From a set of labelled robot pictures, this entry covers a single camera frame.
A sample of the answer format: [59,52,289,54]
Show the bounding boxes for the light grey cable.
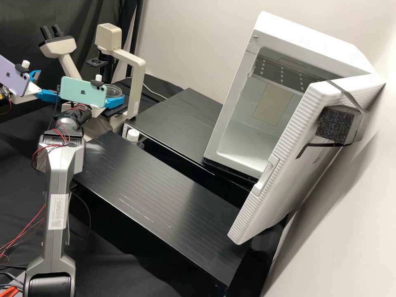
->
[144,85,168,101]

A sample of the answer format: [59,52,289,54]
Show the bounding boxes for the cream microscope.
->
[38,23,147,134]

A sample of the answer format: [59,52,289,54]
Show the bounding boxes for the white-capped bottle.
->
[127,129,145,150]

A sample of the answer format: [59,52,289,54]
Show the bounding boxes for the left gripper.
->
[12,70,62,105]

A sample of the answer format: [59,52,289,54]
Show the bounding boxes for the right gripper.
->
[61,94,125,118]

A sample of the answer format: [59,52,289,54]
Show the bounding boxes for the black platform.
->
[74,130,252,290]
[122,87,259,188]

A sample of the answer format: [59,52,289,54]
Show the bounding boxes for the incubator door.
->
[227,74,387,245]

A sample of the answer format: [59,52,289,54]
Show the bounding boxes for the red wire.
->
[0,203,47,259]

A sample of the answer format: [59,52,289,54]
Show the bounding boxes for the right wrist camera phone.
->
[59,73,108,109]

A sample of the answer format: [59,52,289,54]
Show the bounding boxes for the wrist camera phone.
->
[0,55,31,97]
[59,73,108,109]

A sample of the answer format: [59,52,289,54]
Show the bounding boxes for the left wrist camera phone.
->
[0,55,31,97]

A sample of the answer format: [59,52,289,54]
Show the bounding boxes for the white incubator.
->
[203,11,373,181]

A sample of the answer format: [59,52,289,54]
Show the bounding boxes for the petri dish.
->
[106,85,124,100]

